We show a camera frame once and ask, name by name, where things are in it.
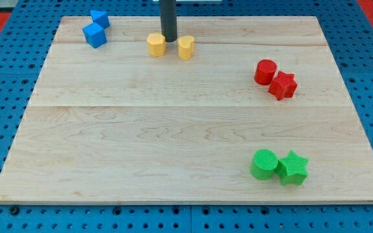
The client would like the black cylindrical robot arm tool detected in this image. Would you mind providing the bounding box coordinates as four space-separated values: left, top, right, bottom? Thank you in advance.
159 0 177 42

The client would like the yellow hexagon block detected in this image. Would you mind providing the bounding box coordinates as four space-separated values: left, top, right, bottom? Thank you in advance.
146 33 166 57

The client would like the yellow heart block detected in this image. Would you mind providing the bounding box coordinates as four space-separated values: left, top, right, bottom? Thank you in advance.
177 36 195 60

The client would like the light wooden board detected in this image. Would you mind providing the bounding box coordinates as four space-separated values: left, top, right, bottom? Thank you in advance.
0 16 373 205

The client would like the green cylinder block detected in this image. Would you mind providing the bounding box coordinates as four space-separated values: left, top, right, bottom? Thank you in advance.
249 149 278 181

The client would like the red cylinder block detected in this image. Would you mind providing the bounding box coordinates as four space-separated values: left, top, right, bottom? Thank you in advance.
254 60 277 85

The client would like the red star block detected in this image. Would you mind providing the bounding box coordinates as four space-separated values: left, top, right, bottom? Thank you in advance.
267 71 297 100

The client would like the green star block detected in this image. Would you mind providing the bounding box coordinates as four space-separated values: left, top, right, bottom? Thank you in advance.
275 150 309 186

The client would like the blue cube block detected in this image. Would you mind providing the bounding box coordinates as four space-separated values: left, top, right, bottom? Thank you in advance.
82 23 107 49

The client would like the blue triangle block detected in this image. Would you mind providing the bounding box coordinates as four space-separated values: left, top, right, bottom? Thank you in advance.
90 10 110 28

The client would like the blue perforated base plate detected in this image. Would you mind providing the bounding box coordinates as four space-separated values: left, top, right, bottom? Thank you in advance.
0 0 373 232

